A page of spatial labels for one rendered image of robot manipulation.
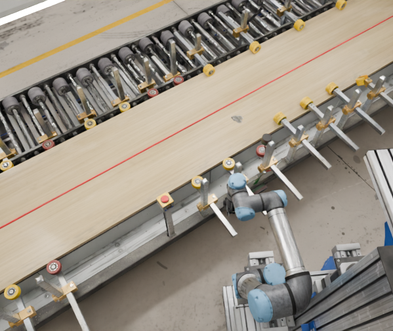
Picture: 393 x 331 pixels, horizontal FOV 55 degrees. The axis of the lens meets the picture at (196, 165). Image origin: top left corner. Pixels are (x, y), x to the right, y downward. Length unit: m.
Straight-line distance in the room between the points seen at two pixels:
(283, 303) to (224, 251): 1.80
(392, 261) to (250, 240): 2.17
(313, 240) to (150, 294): 1.42
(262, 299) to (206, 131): 1.50
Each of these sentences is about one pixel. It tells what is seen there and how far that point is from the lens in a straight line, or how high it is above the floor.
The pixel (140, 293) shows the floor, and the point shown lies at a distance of 3.15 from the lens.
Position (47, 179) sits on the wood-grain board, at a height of 0.90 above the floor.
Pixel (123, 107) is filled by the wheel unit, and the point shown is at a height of 0.90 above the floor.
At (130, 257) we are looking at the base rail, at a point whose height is 0.70.
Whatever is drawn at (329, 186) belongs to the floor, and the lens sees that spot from 3.63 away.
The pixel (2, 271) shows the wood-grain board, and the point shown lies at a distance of 2.50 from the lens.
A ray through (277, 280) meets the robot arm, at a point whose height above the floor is 1.27.
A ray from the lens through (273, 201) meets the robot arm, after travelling 1.58.
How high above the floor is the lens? 3.05
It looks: 59 degrees down
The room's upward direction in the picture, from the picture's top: 1 degrees counter-clockwise
